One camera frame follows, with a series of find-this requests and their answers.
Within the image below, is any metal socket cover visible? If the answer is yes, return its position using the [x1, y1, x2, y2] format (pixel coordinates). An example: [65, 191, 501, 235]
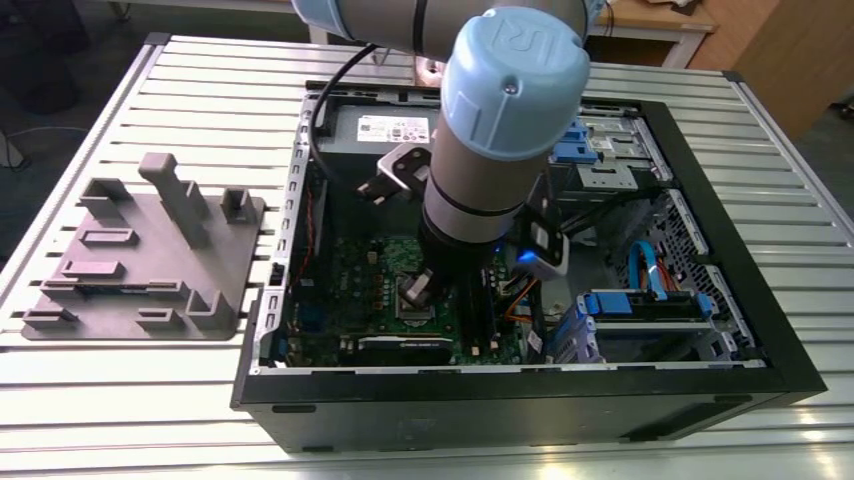
[402, 271, 437, 310]

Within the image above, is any CPU socket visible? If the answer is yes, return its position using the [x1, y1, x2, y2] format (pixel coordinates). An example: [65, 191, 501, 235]
[397, 278, 446, 321]

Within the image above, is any black RAM slot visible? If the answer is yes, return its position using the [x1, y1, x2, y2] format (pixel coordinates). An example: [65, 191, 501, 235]
[458, 279, 484, 355]

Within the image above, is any blue label RAM stick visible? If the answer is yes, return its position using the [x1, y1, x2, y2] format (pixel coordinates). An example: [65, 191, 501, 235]
[477, 272, 502, 351]

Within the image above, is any black graphics card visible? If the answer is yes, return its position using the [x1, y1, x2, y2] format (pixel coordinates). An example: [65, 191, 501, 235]
[340, 332, 456, 366]

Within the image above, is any green motherboard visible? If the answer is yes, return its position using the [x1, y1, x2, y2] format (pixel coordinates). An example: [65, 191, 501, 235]
[286, 232, 529, 369]

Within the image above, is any blue disk carrier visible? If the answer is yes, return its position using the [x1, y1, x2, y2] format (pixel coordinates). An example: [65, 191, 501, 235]
[577, 292, 713, 321]
[550, 117, 600, 165]

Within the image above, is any grey metal disk bay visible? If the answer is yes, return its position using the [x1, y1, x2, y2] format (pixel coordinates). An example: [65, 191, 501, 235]
[533, 104, 673, 216]
[544, 289, 743, 364]

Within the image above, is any grey power supply unit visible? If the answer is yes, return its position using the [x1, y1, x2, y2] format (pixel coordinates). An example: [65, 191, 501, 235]
[312, 104, 444, 231]

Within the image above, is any black PC case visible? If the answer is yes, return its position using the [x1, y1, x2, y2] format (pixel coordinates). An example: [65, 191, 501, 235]
[230, 78, 829, 454]

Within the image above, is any grey parts rack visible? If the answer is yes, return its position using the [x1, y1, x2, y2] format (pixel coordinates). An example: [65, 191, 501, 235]
[19, 152, 269, 342]

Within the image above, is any RAM stick in rack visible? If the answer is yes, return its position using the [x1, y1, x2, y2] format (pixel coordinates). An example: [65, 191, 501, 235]
[77, 283, 153, 295]

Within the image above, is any wooden top desk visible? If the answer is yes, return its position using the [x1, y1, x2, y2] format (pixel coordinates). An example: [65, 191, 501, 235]
[590, 0, 720, 69]

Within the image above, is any wooden cabinet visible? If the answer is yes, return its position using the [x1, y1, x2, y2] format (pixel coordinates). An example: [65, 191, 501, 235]
[690, 0, 854, 144]

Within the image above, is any orange wire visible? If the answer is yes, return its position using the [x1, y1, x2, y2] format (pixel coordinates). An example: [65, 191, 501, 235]
[504, 287, 536, 326]

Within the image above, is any camera on silver bracket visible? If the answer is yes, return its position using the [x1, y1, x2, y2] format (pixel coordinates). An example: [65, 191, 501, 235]
[357, 144, 436, 206]

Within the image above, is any black cable bundle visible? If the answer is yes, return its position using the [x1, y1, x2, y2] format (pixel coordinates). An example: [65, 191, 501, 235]
[500, 187, 669, 296]

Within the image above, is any thin red wire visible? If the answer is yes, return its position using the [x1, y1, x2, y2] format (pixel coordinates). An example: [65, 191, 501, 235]
[301, 174, 317, 281]

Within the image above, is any blue data wire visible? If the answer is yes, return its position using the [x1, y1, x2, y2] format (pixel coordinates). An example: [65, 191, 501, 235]
[628, 240, 673, 301]

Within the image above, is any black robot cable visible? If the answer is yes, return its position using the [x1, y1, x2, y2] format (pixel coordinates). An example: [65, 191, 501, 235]
[310, 43, 380, 177]

